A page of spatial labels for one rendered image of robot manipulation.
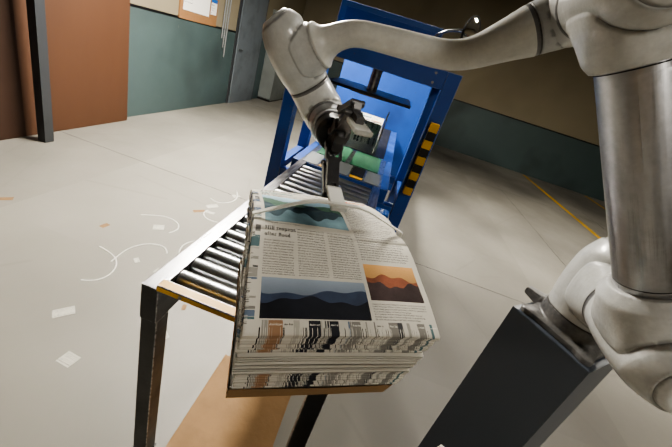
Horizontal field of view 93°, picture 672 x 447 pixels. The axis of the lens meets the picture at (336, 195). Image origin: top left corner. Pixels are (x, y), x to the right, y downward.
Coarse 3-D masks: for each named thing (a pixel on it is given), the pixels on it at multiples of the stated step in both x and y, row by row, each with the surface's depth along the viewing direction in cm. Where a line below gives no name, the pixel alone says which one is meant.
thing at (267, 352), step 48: (288, 240) 51; (336, 240) 54; (288, 288) 44; (336, 288) 47; (384, 288) 49; (240, 336) 39; (288, 336) 40; (336, 336) 42; (384, 336) 44; (432, 336) 46; (240, 384) 47; (288, 384) 50; (336, 384) 52; (384, 384) 58
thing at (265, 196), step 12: (252, 192) 67; (264, 192) 71; (276, 192) 74; (288, 192) 77; (252, 204) 59; (276, 204) 60; (312, 204) 66; (324, 204) 69; (360, 204) 80; (360, 216) 65; (372, 216) 67; (384, 216) 69; (240, 264) 76
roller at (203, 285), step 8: (184, 272) 89; (192, 272) 91; (176, 280) 88; (184, 280) 88; (192, 280) 88; (200, 280) 89; (208, 280) 89; (192, 288) 88; (200, 288) 88; (208, 288) 88; (216, 288) 88; (224, 288) 88; (232, 288) 90; (216, 296) 87; (224, 296) 87; (232, 296) 87; (232, 304) 87
